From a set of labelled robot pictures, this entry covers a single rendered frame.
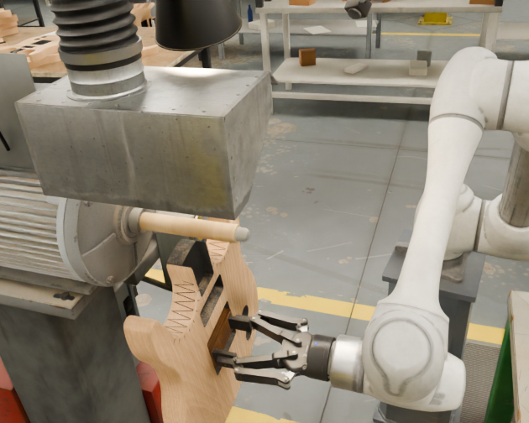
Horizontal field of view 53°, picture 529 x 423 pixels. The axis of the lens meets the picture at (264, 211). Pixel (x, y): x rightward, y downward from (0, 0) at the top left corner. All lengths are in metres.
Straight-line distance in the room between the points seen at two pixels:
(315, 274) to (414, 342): 2.11
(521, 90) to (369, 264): 1.92
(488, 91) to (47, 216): 0.81
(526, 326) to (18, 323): 1.04
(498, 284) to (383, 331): 2.18
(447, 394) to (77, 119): 0.66
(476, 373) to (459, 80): 1.54
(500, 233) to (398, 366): 0.91
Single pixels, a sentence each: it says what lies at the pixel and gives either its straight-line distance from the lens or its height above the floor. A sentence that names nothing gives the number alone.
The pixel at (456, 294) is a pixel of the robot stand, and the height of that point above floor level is 0.70.
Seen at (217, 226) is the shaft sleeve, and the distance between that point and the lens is 0.91.
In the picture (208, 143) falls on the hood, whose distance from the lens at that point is 0.65.
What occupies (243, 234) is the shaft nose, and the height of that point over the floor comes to 1.26.
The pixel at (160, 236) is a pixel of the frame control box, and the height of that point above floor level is 1.07.
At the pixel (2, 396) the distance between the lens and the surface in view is 1.48.
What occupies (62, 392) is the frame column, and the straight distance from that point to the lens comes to 1.32.
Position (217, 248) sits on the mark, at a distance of 0.96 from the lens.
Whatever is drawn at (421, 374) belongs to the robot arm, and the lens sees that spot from 0.72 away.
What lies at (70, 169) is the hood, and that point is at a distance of 0.78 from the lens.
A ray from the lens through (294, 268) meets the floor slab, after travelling 2.85.
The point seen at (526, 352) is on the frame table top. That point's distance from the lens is 1.21.
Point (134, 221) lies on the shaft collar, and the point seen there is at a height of 1.26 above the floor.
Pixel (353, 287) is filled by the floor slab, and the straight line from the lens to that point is 2.73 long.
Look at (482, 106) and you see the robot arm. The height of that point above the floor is 1.37.
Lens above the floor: 1.76
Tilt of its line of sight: 32 degrees down
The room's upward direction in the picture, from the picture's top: 4 degrees counter-clockwise
